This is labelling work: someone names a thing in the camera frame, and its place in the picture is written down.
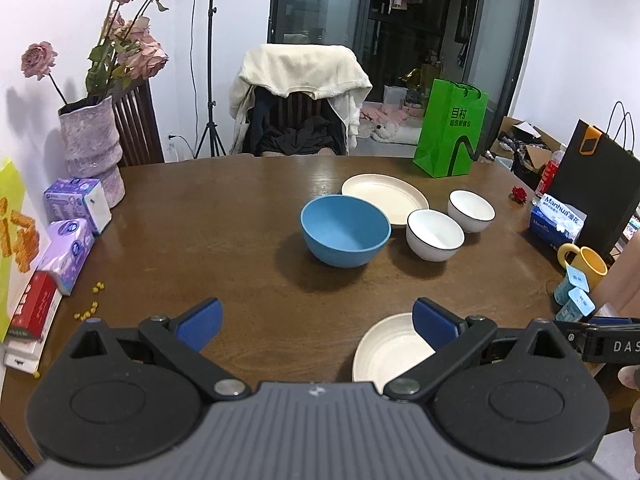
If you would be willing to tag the off-white plate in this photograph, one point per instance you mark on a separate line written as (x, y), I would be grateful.
(385, 355)

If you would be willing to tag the dark blue garment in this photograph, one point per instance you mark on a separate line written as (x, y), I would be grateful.
(260, 120)

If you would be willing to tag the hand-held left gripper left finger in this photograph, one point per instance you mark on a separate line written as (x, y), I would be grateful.
(200, 322)

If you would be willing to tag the white box black mark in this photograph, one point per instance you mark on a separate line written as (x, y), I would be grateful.
(22, 360)

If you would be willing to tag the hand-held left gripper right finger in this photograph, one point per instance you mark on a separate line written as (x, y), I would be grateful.
(435, 322)

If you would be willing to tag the black paper bag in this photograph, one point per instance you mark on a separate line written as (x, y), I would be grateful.
(595, 180)

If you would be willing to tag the white plush toy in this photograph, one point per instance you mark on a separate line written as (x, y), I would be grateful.
(385, 132)

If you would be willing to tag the small blue yogurt cup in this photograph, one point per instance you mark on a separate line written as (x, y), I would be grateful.
(580, 305)
(577, 277)

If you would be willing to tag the white bowl with black rim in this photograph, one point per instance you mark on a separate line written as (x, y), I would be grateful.
(432, 232)
(470, 207)

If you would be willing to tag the pink bedding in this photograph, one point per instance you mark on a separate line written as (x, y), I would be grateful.
(390, 112)

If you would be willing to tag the dark wooden chair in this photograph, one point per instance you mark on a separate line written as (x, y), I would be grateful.
(137, 125)
(295, 105)

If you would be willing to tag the yellow mug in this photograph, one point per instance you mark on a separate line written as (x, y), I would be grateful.
(587, 267)

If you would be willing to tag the person's right forearm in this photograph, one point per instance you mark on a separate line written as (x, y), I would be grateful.
(622, 280)

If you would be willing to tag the purple tissue box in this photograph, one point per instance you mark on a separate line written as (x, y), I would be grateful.
(70, 202)

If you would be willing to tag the scattered yellow popcorn pieces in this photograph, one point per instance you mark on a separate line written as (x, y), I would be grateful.
(99, 286)

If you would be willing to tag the purple tissue pack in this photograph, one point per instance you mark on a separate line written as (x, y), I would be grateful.
(65, 255)

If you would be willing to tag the red box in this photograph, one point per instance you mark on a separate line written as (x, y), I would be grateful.
(35, 305)

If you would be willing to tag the red rose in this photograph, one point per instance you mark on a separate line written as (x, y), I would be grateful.
(520, 194)

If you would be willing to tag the water bottle red label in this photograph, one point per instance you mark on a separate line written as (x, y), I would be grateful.
(550, 172)

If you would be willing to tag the pale pink plate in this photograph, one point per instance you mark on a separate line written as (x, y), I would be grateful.
(380, 195)

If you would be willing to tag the dried pink rose bouquet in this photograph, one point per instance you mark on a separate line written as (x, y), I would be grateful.
(130, 55)

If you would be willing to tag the black cloth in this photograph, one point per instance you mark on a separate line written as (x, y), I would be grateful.
(300, 137)

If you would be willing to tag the blue tissue pack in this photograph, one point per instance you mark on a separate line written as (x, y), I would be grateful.
(552, 220)

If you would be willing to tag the blue bowl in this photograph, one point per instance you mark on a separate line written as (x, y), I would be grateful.
(345, 230)

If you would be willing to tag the glass sliding door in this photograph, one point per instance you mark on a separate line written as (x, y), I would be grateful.
(320, 0)

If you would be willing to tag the cardboard box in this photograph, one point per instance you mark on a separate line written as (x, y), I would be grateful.
(535, 152)

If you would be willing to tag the white wall outlet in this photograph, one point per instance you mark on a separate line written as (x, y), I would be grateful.
(173, 142)

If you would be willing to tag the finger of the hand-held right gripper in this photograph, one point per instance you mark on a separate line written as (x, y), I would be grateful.
(572, 332)
(610, 320)

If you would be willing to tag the black tripod stand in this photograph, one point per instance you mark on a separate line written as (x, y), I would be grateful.
(212, 60)

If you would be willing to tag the person's right hand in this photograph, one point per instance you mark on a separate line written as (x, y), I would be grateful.
(634, 377)

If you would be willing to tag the green paper bag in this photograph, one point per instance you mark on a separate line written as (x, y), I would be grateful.
(445, 130)

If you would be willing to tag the chair with white cloth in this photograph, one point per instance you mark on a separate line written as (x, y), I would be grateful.
(300, 65)

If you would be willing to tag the yellow-green snack box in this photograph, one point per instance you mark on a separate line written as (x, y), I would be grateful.
(12, 240)

